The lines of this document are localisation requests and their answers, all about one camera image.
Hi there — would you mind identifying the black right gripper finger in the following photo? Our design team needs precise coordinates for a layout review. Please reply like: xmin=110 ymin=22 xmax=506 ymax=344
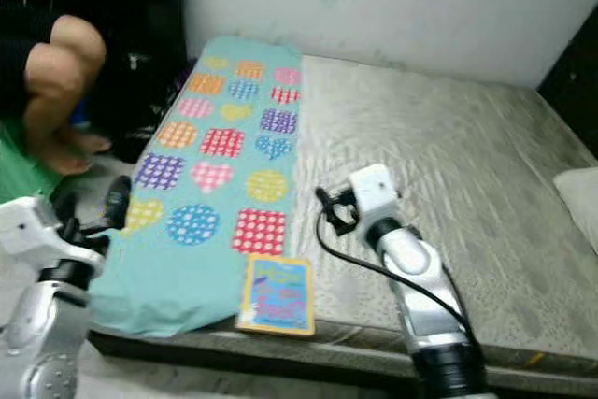
xmin=314 ymin=186 xmax=340 ymax=232

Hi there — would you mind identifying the blue yellow children's board book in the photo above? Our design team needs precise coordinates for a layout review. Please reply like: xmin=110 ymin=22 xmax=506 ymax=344
xmin=236 ymin=252 xmax=316 ymax=337

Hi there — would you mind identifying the white pillow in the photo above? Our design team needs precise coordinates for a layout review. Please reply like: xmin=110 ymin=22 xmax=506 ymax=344
xmin=553 ymin=167 xmax=598 ymax=256

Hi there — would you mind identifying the green plastic stool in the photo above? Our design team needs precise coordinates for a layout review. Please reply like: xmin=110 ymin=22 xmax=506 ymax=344
xmin=0 ymin=119 xmax=57 ymax=204

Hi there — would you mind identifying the teal blanket with dotted shapes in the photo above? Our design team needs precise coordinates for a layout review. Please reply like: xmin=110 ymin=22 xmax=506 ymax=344
xmin=89 ymin=36 xmax=303 ymax=339

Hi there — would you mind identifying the white patterned mattress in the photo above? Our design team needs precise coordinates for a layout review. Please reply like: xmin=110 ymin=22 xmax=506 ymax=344
xmin=89 ymin=53 xmax=598 ymax=395

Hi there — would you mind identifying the dark tufted headboard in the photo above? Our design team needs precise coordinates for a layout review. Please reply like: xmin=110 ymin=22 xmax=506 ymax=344
xmin=537 ymin=30 xmax=598 ymax=157

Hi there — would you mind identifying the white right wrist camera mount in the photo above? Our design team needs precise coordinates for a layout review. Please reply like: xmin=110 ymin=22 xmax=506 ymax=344
xmin=348 ymin=164 xmax=401 ymax=224

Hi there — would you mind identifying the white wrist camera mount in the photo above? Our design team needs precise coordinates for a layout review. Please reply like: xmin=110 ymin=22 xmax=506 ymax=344
xmin=348 ymin=164 xmax=401 ymax=224
xmin=0 ymin=195 xmax=104 ymax=269

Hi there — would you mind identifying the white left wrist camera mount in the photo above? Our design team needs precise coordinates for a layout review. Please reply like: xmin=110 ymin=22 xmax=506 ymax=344
xmin=0 ymin=195 xmax=104 ymax=269

